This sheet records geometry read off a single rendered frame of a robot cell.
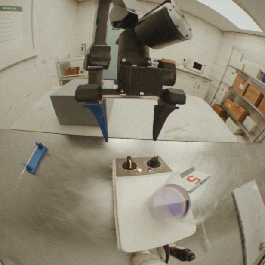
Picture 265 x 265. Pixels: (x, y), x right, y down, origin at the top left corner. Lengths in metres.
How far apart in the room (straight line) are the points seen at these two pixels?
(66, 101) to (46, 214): 0.33
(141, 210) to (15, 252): 0.36
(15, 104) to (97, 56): 1.42
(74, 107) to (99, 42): 0.23
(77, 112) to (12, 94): 1.34
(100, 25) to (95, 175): 0.45
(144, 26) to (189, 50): 3.21
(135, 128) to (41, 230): 0.42
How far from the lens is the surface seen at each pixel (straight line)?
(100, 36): 0.40
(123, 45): 0.20
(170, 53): 3.14
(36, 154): 0.39
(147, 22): 0.16
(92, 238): 0.27
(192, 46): 3.41
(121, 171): 0.22
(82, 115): 0.38
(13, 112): 1.64
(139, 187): 0.18
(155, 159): 0.24
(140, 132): 0.38
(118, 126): 0.39
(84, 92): 0.17
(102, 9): 0.43
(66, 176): 0.31
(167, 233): 0.19
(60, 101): 0.39
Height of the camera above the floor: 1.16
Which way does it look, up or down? 44 degrees down
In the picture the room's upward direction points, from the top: 8 degrees clockwise
